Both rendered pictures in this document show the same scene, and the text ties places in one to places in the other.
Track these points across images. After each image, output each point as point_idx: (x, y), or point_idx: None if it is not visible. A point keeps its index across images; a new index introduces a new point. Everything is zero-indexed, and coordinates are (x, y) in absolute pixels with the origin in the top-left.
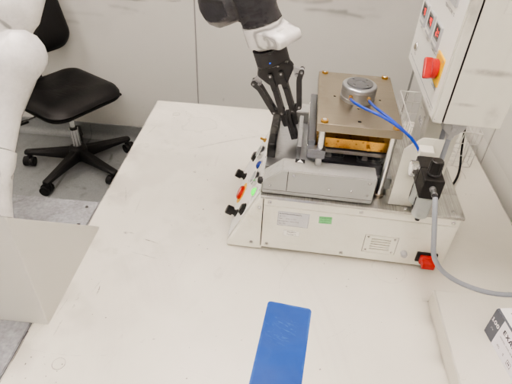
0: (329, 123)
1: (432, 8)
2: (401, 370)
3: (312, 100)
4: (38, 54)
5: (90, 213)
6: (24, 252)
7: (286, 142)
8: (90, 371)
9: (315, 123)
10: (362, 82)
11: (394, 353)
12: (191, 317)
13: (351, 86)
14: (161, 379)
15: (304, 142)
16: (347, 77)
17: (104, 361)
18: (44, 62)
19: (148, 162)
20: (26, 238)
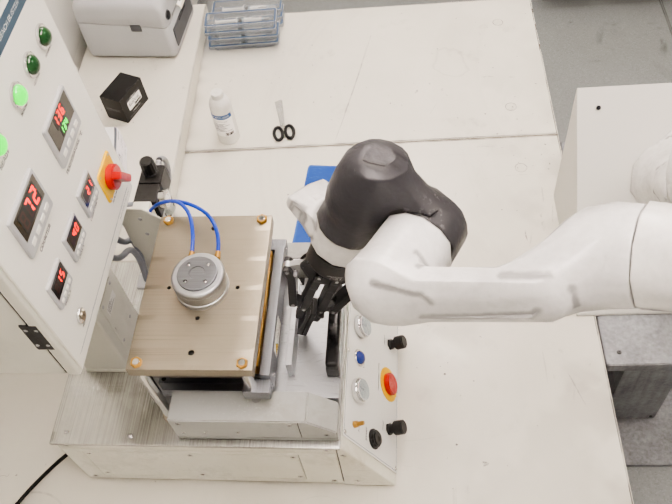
0: (255, 217)
1: (60, 244)
2: (215, 203)
3: (270, 349)
4: (670, 157)
5: (605, 340)
6: (569, 130)
7: (316, 333)
8: (489, 166)
9: (270, 286)
10: (193, 274)
11: (216, 215)
12: None
13: (213, 261)
14: (425, 168)
15: (287, 340)
16: (204, 354)
17: (481, 174)
18: (666, 172)
19: (580, 477)
20: (572, 130)
